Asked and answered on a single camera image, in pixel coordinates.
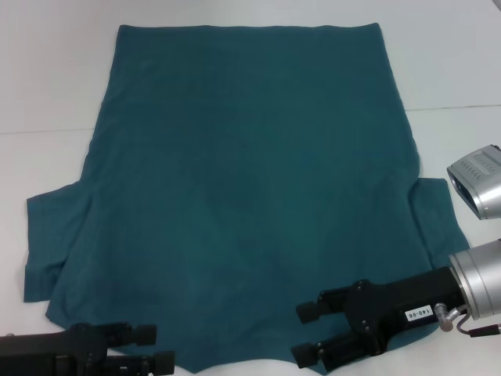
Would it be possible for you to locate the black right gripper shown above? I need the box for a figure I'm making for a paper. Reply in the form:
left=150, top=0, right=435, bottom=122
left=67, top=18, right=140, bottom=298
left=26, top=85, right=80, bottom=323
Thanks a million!
left=290, top=266, right=470, bottom=369

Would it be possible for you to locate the grey right gripper cable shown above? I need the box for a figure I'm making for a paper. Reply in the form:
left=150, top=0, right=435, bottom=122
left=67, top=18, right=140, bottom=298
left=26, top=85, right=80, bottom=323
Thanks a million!
left=433, top=300, right=501, bottom=338

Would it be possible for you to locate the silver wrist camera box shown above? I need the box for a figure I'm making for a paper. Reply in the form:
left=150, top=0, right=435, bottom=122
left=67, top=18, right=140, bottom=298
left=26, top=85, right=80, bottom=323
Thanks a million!
left=445, top=143, right=501, bottom=221

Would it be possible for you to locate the blue-green shirt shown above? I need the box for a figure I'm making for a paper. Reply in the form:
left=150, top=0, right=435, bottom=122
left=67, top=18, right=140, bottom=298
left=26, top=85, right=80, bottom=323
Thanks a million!
left=23, top=23, right=470, bottom=376

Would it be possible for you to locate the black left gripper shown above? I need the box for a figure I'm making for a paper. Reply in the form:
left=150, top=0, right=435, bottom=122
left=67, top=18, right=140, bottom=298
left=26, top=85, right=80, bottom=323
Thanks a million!
left=0, top=321, right=176, bottom=376

